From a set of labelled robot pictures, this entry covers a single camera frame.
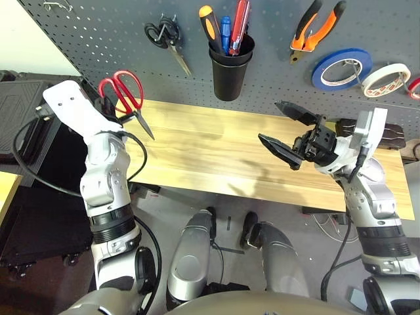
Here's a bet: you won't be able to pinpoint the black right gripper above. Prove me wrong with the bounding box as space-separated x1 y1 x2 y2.
258 100 342 171

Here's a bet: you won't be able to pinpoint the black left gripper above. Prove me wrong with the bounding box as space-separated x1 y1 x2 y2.
80 78 134 125

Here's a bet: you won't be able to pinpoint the red handled scissors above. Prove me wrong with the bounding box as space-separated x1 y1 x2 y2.
98 69 156 141

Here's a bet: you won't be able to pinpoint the white tape roll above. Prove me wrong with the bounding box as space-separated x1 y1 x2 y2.
360 62 413 98

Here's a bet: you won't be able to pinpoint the orange black pliers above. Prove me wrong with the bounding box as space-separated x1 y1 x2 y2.
289 0 348 65

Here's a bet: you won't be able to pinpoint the orange black screwdriver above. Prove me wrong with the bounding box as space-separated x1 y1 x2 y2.
198 5 227 55

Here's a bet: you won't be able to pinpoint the dark grey pegboard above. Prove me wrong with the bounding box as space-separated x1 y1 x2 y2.
16 0 420 132

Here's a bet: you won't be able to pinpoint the blue tape roll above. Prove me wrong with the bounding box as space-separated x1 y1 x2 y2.
310 48 374 92

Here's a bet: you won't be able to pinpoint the black cup holder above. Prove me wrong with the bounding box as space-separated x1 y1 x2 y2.
209 49 255 102

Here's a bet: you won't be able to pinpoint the silver scissors peg hook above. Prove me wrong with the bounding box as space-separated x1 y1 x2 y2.
157 13 178 40

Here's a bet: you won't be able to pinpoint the black plastic cup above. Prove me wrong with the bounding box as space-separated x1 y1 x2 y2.
208 32 256 68

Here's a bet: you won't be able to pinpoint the black ribbed hard case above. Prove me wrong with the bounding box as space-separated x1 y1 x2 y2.
0 80 60 165

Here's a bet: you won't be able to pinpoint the black tool case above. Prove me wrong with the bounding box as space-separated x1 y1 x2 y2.
334 118 407 152

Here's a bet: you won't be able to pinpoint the silver right robot leg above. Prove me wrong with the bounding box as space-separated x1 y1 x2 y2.
241 211 309 298

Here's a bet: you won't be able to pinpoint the silver robot leg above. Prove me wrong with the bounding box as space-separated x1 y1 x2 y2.
241 211 309 298
165 206 217 311

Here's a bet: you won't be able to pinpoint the red tape roll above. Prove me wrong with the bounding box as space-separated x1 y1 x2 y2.
408 77 420 101

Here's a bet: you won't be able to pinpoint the long black floor tape strip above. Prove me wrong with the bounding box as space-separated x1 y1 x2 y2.
215 245 245 254

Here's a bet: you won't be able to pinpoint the yellow board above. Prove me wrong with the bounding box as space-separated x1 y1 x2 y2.
0 172 23 216

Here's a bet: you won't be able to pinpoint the silver left robot leg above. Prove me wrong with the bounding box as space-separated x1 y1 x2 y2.
165 206 217 311

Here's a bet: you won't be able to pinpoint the small grey floor box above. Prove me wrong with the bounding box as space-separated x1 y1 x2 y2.
347 286 368 305

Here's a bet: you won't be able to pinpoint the grey robot torso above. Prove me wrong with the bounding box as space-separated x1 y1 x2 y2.
65 288 371 315

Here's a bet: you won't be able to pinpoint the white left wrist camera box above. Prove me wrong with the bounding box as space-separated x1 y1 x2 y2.
42 81 127 145

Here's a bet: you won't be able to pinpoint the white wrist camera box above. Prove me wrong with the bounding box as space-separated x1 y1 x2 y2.
42 81 127 145
347 107 389 165

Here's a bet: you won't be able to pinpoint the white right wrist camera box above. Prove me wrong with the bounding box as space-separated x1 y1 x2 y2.
347 107 389 165

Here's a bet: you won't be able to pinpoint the black handled scissors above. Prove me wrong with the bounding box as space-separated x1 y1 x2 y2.
144 15 193 77

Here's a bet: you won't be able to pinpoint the white floor cables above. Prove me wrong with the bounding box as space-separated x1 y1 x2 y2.
311 213 360 243

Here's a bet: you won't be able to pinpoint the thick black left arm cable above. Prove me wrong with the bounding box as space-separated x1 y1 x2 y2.
12 116 86 198

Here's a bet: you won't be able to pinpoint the black coiled cable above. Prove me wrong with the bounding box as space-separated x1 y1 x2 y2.
402 139 420 161

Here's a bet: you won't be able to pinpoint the silver double wire hook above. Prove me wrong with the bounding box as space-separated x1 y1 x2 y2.
42 0 74 13

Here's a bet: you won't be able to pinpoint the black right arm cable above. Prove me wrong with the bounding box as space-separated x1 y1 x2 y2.
320 213 364 301

